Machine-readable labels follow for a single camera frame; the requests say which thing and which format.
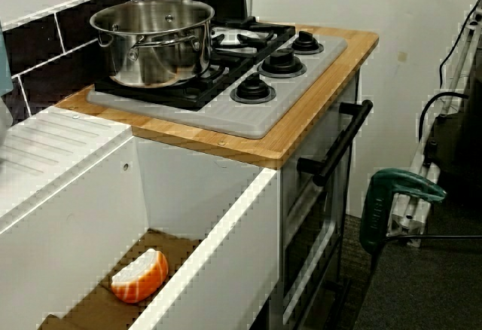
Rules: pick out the white oven door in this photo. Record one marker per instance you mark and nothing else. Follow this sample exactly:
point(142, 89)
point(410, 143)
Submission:
point(320, 232)

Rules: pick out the salmon sushi toy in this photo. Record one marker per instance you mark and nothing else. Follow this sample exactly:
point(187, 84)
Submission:
point(139, 277)

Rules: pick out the dark tile backsplash panel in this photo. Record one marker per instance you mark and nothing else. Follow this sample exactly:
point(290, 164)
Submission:
point(37, 47)

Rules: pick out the white sink basin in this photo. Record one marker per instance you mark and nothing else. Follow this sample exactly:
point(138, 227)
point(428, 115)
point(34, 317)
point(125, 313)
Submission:
point(226, 269)

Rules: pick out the black bulky object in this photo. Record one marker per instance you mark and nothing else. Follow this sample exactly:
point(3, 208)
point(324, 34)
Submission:
point(459, 149)

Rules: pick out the brown cardboard sheet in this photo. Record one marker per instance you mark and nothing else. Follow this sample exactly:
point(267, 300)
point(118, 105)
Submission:
point(177, 247)

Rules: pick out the grey stove top panel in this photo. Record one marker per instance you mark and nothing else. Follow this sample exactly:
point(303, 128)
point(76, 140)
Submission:
point(244, 119)

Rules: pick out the stainless steel pot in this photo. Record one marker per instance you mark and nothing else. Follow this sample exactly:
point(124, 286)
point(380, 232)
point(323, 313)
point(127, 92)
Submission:
point(158, 55)

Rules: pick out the aluminium frame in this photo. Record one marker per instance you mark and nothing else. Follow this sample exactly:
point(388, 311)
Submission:
point(421, 172)

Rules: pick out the black stove knob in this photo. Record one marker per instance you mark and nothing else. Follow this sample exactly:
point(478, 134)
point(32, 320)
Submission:
point(281, 63)
point(253, 89)
point(307, 43)

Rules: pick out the wooden countertop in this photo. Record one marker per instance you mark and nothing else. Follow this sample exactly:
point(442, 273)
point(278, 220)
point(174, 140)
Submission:
point(301, 119)

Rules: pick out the black burner grate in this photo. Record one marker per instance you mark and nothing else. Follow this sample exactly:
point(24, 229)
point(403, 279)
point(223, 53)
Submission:
point(150, 94)
point(278, 32)

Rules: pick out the green clamp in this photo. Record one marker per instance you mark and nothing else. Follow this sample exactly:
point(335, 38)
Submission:
point(376, 209)

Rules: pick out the teal box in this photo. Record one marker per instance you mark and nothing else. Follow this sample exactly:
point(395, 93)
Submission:
point(4, 66)

